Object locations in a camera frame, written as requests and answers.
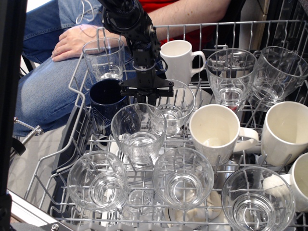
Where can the metal clamp with black pad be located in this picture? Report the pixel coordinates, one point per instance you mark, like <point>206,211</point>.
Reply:
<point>19,147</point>

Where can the white mug back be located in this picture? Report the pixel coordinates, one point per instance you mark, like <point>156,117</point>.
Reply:
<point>178,59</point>

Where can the person's bare forearm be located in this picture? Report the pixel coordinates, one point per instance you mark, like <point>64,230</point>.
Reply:
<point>169,14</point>

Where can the grey wire dishwasher rack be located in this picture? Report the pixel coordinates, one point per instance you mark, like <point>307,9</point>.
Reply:
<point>80,137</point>

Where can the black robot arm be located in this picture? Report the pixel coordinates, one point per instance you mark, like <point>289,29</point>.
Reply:
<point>127,18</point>

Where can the cream mug centre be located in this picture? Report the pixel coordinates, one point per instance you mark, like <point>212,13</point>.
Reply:
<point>216,133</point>

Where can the clear glass cup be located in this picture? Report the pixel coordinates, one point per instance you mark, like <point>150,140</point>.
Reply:
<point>98,181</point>
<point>230,73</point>
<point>139,130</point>
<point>257,199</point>
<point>183,178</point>
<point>104,58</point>
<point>177,108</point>
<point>279,73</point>

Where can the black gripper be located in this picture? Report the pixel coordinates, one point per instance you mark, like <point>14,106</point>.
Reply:
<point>146,83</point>

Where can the person's resting hand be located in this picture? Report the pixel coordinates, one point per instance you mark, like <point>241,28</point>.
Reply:
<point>72,41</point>

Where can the dark blue mug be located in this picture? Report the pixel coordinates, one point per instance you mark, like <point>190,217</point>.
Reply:
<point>106,100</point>

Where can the cream mug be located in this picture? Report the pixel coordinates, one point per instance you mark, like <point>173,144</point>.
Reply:
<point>297,178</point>
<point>285,133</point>
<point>216,133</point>

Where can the black vertical frame post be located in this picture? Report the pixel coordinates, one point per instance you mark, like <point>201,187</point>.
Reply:
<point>12,23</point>

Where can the cream mug lower right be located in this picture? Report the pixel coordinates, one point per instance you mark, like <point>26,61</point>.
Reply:
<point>297,178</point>

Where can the small clear glass below rack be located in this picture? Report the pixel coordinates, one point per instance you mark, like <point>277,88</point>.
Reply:
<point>139,204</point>

